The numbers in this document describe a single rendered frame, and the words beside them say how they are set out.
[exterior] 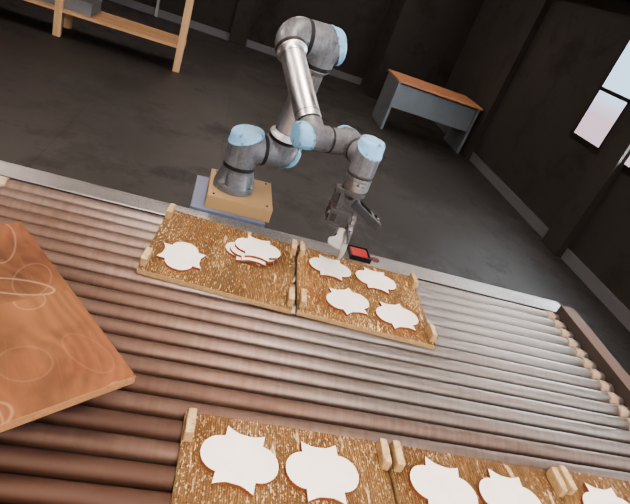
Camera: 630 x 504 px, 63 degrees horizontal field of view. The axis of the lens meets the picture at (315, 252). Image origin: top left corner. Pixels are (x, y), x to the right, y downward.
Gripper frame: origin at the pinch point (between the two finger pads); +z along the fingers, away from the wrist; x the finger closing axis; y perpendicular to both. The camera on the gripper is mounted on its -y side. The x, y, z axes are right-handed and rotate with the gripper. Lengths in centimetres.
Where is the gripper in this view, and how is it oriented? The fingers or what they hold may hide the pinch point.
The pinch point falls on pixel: (338, 248)
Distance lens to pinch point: 157.8
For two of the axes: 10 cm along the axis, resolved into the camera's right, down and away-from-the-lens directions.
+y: -9.5, -2.5, -1.8
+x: 0.3, 5.1, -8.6
